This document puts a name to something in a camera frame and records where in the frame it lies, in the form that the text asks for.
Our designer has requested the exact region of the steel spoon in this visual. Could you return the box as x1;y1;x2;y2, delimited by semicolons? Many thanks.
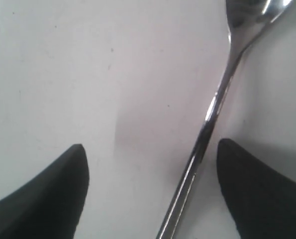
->
156;0;294;239

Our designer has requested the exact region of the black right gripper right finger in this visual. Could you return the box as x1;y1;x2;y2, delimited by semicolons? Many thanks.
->
216;138;296;239

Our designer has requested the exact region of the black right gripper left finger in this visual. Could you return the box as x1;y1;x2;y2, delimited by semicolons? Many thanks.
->
0;144;90;239

